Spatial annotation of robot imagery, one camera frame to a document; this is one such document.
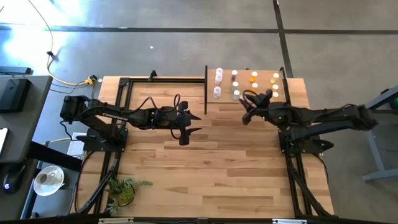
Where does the grey desk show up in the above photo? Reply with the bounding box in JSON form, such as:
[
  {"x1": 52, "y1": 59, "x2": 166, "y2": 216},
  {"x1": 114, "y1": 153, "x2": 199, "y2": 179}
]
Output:
[{"x1": 0, "y1": 74, "x2": 54, "y2": 222}]

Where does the wooden shelf with black legs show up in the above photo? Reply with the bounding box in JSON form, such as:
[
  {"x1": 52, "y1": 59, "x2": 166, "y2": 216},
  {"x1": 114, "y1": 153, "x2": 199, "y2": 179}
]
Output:
[{"x1": 204, "y1": 64, "x2": 287, "y2": 115}]

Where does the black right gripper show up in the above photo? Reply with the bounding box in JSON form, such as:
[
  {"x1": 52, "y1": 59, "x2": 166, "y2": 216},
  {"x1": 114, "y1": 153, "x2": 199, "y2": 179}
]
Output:
[{"x1": 241, "y1": 89, "x2": 294, "y2": 129}]

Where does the grey metal table frame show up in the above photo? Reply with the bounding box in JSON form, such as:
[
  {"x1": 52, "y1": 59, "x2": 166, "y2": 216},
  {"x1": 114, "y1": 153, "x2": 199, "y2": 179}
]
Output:
[{"x1": 362, "y1": 86, "x2": 398, "y2": 182}]

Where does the white paper sheet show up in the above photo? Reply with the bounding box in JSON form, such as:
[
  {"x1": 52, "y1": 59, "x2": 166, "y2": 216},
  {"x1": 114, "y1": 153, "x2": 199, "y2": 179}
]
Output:
[{"x1": 67, "y1": 132, "x2": 91, "y2": 156}]

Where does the black aluminium table frame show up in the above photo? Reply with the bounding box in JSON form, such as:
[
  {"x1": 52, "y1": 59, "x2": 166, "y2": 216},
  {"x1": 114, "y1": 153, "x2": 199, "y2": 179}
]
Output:
[{"x1": 76, "y1": 67, "x2": 334, "y2": 218}]

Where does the white coffee cup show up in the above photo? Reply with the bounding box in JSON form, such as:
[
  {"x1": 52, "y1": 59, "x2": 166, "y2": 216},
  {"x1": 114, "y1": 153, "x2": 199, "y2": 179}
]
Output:
[{"x1": 35, "y1": 169, "x2": 60, "y2": 187}]

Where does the black flat device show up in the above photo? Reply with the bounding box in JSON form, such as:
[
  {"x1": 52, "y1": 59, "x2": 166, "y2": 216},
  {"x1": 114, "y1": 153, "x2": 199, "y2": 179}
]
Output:
[{"x1": 0, "y1": 65, "x2": 32, "y2": 76}]

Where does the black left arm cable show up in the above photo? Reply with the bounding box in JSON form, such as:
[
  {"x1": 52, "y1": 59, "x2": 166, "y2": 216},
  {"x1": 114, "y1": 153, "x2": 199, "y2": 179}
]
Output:
[{"x1": 136, "y1": 93, "x2": 182, "y2": 141}]

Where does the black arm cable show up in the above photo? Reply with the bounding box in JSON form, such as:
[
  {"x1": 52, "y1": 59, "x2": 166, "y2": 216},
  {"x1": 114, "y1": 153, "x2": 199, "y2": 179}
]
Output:
[
  {"x1": 136, "y1": 93, "x2": 182, "y2": 141},
  {"x1": 241, "y1": 89, "x2": 264, "y2": 105}
]

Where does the silver metal bracket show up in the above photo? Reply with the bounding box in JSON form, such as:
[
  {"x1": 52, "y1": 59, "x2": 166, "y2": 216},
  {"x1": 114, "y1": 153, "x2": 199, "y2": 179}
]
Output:
[
  {"x1": 272, "y1": 218, "x2": 308, "y2": 224},
  {"x1": 98, "y1": 217, "x2": 134, "y2": 224}
]

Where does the black computer tower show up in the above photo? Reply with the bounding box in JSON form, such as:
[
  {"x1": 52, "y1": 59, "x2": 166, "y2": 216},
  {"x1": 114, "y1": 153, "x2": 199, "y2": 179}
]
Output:
[{"x1": 0, "y1": 77, "x2": 32, "y2": 114}]

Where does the white tablet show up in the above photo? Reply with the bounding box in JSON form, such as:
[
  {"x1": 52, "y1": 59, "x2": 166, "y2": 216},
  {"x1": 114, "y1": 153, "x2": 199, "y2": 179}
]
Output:
[{"x1": 0, "y1": 127, "x2": 9, "y2": 156}]

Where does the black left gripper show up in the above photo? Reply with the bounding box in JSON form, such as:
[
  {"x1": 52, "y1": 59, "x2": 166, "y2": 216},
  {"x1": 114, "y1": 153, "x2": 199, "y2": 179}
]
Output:
[{"x1": 164, "y1": 100, "x2": 203, "y2": 146}]

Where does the black floor cable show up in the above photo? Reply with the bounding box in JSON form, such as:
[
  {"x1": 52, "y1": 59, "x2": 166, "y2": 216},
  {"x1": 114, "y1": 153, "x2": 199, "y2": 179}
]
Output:
[{"x1": 49, "y1": 81, "x2": 98, "y2": 105}]

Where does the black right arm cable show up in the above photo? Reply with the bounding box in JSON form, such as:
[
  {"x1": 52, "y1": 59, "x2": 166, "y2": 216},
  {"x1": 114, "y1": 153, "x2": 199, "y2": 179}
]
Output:
[{"x1": 241, "y1": 89, "x2": 264, "y2": 105}]

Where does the green potted succulent plant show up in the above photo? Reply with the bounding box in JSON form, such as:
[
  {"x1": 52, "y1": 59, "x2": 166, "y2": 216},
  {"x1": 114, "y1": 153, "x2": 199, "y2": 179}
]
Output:
[{"x1": 105, "y1": 177, "x2": 154, "y2": 215}]

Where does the black desk bar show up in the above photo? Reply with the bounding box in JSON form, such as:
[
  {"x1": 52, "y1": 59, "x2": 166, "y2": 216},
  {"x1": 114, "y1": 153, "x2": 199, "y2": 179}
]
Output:
[{"x1": 27, "y1": 141, "x2": 83, "y2": 172}]

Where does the black computer mouse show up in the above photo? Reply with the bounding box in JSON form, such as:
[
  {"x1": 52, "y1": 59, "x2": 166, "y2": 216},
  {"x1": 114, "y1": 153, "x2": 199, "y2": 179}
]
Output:
[{"x1": 2, "y1": 164, "x2": 25, "y2": 194}]

